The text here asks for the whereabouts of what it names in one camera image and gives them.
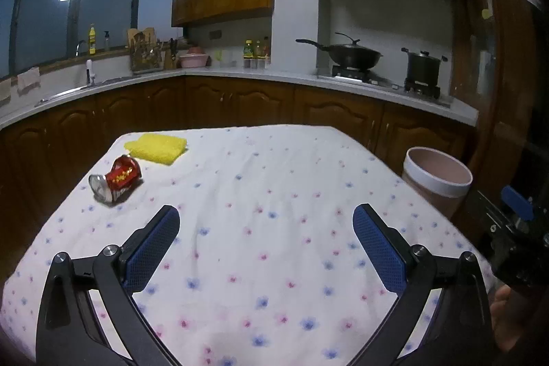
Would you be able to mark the dark wooden door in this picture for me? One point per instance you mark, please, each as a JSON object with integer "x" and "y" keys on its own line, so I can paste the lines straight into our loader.
{"x": 506, "y": 70}

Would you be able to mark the floral white tablecloth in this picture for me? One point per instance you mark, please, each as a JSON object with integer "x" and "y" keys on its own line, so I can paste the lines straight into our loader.
{"x": 266, "y": 186}

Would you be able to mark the white and pink waste bin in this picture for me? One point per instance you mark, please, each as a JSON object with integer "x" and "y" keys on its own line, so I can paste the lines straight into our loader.
{"x": 437, "y": 173}

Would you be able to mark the yellow-green condiment bottle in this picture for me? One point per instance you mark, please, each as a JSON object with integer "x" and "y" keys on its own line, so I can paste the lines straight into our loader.
{"x": 248, "y": 49}

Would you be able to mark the person's right hand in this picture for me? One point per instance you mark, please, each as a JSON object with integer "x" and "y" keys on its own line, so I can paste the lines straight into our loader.
{"x": 508, "y": 319}

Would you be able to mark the black wok with lid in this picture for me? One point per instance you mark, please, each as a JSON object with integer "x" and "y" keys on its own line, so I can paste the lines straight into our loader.
{"x": 354, "y": 55}

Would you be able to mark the knife block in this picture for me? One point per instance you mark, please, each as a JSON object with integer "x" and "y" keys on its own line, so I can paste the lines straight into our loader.
{"x": 173, "y": 57}

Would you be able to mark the red label condiment bottle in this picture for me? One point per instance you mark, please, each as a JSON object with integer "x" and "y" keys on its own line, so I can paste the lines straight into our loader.
{"x": 266, "y": 48}

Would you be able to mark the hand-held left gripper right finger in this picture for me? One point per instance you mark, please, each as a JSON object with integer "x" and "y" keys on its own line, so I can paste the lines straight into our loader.
{"x": 379, "y": 250}

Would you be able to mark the white tap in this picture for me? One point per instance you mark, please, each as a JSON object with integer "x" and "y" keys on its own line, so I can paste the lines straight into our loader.
{"x": 89, "y": 72}

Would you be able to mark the yellow cloth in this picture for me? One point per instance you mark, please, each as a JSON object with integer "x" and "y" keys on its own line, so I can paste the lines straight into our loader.
{"x": 156, "y": 147}

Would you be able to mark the crushed red can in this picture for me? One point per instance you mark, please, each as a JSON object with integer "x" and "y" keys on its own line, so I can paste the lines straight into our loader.
{"x": 122, "y": 175}

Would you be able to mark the wooden base cabinets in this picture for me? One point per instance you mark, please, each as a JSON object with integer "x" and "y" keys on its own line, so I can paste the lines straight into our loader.
{"x": 257, "y": 104}

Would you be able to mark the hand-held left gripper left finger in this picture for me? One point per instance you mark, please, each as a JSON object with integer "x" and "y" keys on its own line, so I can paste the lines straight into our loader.
{"x": 150, "y": 250}

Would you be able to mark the gas stove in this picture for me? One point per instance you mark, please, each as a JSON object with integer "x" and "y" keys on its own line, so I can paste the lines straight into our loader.
{"x": 386, "y": 83}

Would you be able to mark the white kitchen countertop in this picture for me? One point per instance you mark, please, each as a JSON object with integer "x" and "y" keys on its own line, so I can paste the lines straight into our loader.
{"x": 283, "y": 75}

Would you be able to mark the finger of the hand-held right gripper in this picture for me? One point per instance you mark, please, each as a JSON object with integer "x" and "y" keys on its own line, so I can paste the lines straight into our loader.
{"x": 518, "y": 203}

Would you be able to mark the yellow oil bottle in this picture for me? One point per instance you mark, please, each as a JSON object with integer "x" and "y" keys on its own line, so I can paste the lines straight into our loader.
{"x": 92, "y": 42}

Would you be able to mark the pink basin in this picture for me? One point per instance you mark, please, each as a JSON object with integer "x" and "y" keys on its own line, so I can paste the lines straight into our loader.
{"x": 194, "y": 60}

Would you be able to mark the curved steel faucet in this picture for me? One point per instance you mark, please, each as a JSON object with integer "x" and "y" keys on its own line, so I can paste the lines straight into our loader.
{"x": 80, "y": 46}

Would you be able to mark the large window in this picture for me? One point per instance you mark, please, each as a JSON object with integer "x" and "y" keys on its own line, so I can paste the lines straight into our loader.
{"x": 47, "y": 6}

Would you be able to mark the black stock pot with lid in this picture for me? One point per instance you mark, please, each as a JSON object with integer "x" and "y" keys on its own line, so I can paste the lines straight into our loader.
{"x": 422, "y": 66}

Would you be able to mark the clear pump bottle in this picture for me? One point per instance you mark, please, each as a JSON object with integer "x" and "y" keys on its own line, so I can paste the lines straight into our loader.
{"x": 107, "y": 42}

